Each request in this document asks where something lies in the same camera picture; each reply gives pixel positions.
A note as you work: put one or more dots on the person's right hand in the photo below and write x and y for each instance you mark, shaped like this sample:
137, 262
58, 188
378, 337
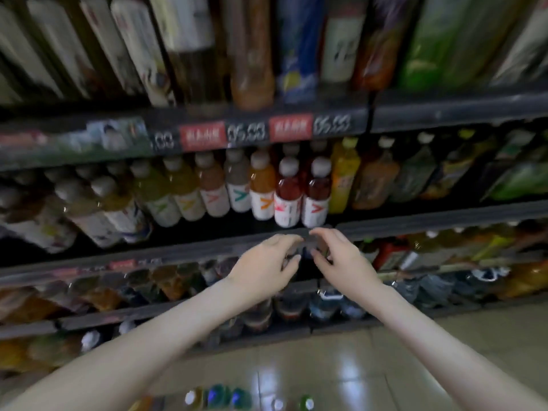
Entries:
347, 269

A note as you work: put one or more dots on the person's left hand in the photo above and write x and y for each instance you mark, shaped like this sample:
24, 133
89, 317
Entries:
261, 274

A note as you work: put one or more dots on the picture shelf label strip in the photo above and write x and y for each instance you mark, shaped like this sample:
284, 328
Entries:
120, 134

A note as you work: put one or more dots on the dark grey store shelving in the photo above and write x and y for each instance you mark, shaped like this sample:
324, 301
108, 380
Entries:
428, 107

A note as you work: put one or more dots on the teal bottle blue cap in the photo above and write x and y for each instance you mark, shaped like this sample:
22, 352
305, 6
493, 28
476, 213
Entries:
241, 399
217, 396

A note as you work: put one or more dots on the red price tag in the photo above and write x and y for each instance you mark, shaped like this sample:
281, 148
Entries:
291, 127
204, 136

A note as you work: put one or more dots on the amber tea bottle white cap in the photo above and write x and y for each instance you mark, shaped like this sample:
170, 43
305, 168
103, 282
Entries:
192, 398

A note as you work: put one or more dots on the person's left forearm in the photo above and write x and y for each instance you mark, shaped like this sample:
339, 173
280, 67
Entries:
120, 364

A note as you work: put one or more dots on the row of large water jugs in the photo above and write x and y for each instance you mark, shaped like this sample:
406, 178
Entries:
257, 316

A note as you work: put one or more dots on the person's right forearm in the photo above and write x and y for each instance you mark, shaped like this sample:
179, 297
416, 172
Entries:
454, 355

